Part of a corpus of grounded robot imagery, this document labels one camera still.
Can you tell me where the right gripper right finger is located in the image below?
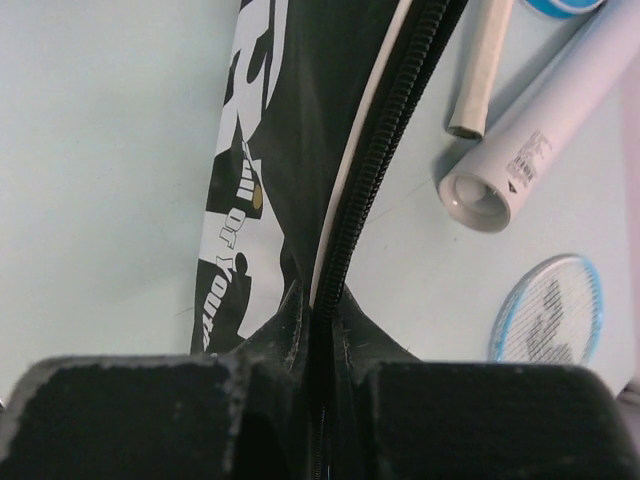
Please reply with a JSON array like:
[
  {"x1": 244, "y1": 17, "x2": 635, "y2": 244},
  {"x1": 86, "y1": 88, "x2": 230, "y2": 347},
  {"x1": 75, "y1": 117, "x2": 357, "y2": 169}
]
[{"x1": 329, "y1": 292, "x2": 640, "y2": 480}]

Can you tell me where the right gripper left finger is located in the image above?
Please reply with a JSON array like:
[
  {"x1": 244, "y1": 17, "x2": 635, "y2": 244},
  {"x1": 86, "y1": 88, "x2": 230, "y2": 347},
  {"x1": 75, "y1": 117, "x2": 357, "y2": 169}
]
[{"x1": 0, "y1": 277, "x2": 314, "y2": 480}]

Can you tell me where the light blue racket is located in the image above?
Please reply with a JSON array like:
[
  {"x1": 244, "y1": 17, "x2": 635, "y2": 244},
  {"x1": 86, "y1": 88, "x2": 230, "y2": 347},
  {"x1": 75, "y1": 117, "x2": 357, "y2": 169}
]
[
  {"x1": 488, "y1": 254, "x2": 604, "y2": 366},
  {"x1": 446, "y1": 0, "x2": 606, "y2": 140}
]

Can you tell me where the white shuttlecock tube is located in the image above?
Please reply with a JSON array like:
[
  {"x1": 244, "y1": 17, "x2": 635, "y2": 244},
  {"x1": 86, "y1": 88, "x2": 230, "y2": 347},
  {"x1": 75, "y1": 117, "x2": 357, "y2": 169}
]
[{"x1": 438, "y1": 1, "x2": 639, "y2": 233}]

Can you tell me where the black racket cover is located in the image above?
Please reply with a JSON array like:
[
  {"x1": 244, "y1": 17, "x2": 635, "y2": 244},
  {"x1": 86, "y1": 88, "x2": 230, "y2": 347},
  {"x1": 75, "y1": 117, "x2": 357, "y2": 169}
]
[{"x1": 191, "y1": 1, "x2": 465, "y2": 479}]

